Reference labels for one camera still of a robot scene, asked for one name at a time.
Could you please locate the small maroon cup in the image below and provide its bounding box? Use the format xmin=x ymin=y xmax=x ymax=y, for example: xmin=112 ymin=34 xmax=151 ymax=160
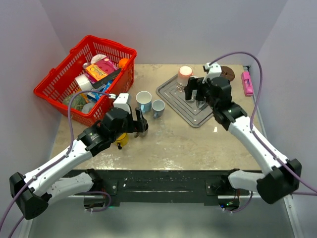
xmin=134 ymin=124 xmax=149 ymax=138

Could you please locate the pink white mug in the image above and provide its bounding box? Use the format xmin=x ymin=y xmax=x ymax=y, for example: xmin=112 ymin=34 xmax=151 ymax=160
xmin=177 ymin=65 xmax=193 ymax=86

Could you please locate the yellow mug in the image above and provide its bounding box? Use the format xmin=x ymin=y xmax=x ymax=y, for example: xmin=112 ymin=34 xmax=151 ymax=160
xmin=114 ymin=132 xmax=129 ymax=150

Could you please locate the blue speckled mug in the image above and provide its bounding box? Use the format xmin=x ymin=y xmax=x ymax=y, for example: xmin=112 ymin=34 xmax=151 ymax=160
xmin=152 ymin=100 xmax=165 ymax=119

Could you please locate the light blue mug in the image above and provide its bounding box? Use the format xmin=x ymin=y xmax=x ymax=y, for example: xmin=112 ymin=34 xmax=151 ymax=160
xmin=136 ymin=91 xmax=152 ymax=114

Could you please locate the grey mug white base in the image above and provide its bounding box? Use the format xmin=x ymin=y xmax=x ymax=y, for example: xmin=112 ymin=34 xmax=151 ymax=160
xmin=186 ymin=95 xmax=196 ymax=103

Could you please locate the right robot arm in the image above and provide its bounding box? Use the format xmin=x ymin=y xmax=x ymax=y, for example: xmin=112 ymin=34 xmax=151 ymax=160
xmin=184 ymin=76 xmax=302 ymax=204

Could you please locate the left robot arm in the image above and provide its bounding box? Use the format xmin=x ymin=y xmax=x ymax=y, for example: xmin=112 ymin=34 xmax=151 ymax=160
xmin=9 ymin=106 xmax=149 ymax=220

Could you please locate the metal tray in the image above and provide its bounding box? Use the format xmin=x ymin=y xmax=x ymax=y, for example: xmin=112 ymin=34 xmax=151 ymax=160
xmin=156 ymin=74 xmax=213 ymax=128

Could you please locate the white cup brown lid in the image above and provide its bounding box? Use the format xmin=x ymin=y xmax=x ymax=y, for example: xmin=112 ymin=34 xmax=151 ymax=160
xmin=220 ymin=66 xmax=235 ymax=82

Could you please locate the blue white carton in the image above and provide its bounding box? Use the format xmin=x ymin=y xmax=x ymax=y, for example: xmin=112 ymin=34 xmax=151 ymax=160
xmin=86 ymin=82 xmax=112 ymax=103

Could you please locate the pink box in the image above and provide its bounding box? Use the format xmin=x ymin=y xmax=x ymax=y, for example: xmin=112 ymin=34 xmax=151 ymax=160
xmin=241 ymin=71 xmax=254 ymax=96

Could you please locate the black knife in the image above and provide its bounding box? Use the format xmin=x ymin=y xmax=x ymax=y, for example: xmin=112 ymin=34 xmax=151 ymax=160
xmin=92 ymin=68 xmax=121 ymax=89

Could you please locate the green melon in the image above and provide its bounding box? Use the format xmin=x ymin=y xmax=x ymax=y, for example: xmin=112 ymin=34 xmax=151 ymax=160
xmin=62 ymin=95 xmax=86 ymax=111

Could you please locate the orange snack packet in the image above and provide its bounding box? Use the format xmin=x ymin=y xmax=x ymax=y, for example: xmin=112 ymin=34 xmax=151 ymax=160
xmin=86 ymin=64 xmax=108 ymax=81

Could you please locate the white tape roll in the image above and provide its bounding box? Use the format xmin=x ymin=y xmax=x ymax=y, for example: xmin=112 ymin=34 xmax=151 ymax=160
xmin=75 ymin=74 xmax=93 ymax=91

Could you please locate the orange ball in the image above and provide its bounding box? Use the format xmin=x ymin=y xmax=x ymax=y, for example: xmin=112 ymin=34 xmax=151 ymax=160
xmin=118 ymin=58 xmax=129 ymax=69

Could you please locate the pink snack packet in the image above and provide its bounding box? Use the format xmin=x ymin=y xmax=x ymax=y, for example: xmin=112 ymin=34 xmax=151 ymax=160
xmin=91 ymin=54 xmax=118 ymax=74

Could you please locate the red plastic basket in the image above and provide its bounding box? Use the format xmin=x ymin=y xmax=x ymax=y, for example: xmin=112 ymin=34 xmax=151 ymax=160
xmin=34 ymin=35 xmax=137 ymax=116

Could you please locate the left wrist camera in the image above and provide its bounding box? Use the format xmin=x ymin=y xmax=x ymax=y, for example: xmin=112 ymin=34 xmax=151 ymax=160
xmin=113 ymin=93 xmax=131 ymax=114

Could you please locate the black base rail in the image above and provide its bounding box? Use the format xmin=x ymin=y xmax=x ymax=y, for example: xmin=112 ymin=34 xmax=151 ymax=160
xmin=84 ymin=169 xmax=250 ymax=208

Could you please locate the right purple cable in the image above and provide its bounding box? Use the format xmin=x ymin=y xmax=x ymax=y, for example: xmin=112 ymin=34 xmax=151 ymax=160
xmin=209 ymin=51 xmax=317 ymax=196

